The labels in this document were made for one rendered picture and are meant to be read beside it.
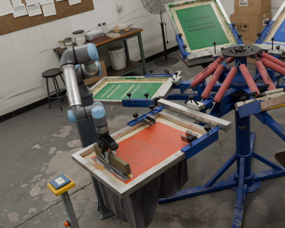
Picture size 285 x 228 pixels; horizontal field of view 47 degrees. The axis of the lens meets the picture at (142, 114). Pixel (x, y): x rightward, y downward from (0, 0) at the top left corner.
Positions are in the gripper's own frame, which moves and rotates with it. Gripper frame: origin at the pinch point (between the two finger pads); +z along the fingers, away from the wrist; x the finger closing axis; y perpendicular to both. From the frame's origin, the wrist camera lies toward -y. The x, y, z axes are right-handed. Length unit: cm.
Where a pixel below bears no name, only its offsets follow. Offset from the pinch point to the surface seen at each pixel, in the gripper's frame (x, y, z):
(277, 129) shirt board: -99, -51, 8
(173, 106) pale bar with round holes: -68, 15, -4
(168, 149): -34.6, -13.7, 5.0
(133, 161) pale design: -11.6, -6.1, 5.0
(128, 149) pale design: -17.6, 7.7, 4.9
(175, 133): -52, -3, 5
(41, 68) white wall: -102, 381, 36
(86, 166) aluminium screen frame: 13.3, 9.5, 1.3
